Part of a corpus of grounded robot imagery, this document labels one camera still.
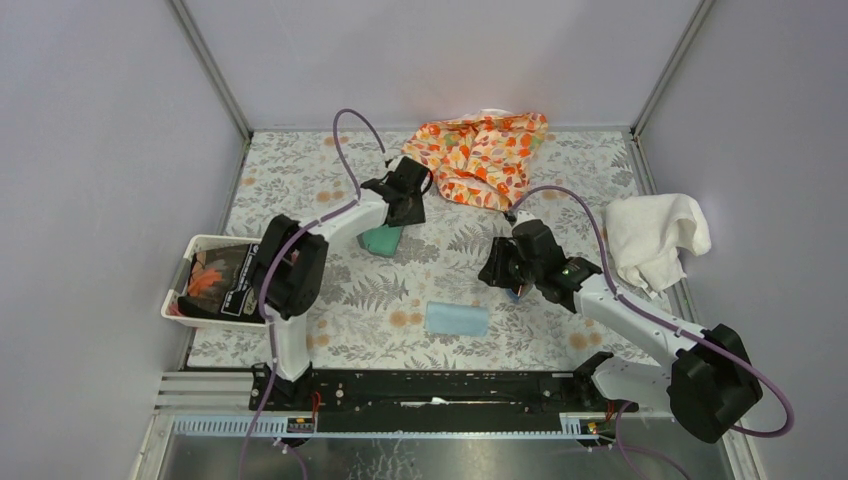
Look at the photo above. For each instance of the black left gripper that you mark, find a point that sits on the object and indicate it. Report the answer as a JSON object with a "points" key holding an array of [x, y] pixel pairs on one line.
{"points": [[415, 216]]}

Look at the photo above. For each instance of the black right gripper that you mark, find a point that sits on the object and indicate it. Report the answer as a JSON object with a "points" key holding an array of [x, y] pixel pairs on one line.
{"points": [[493, 272]]}

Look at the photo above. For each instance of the blue frame sunglasses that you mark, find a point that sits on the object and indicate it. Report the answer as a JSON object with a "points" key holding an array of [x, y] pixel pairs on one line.
{"points": [[517, 294]]}

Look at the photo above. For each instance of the dark blue glasses case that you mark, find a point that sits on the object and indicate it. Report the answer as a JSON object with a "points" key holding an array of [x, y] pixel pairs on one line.
{"points": [[382, 241]]}

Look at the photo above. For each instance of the light blue cleaning cloth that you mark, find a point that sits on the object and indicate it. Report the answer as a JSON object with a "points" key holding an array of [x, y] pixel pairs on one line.
{"points": [[454, 319]]}

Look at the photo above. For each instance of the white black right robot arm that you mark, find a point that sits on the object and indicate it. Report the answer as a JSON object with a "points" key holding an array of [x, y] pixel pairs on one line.
{"points": [[698, 374]]}

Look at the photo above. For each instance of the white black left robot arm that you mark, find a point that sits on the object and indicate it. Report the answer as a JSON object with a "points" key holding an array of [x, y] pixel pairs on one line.
{"points": [[288, 268]]}

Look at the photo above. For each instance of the orange floral fabric bag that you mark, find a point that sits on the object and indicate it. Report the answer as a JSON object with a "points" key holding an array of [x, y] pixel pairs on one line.
{"points": [[481, 160]]}

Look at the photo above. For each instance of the white towel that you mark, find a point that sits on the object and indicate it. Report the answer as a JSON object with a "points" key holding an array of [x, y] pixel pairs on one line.
{"points": [[646, 233]]}

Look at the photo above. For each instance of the black pouch in basket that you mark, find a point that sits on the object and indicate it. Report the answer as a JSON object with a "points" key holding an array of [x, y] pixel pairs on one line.
{"points": [[219, 285]]}

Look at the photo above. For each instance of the white perforated plastic basket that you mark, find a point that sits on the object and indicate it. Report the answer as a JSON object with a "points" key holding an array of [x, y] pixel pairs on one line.
{"points": [[179, 284]]}

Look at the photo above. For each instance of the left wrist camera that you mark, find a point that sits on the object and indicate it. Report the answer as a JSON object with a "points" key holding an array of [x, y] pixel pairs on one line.
{"points": [[393, 163]]}

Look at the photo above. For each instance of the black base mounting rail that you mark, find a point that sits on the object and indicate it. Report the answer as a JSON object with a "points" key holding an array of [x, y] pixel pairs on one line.
{"points": [[369, 401]]}

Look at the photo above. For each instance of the aluminium frame profile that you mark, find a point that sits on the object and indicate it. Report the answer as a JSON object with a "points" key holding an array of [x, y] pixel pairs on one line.
{"points": [[214, 403]]}

